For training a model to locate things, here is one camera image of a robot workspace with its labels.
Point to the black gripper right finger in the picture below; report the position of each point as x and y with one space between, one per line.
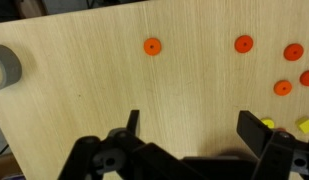
274 150

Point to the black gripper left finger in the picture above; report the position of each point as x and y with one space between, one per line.
84 160

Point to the open cardboard box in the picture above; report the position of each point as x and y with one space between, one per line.
5 165

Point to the yellow wooden disc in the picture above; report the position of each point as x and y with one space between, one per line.
268 122

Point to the yellow wooden cube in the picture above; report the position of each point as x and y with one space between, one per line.
305 125

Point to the grey duct tape roll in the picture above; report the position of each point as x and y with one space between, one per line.
9 66

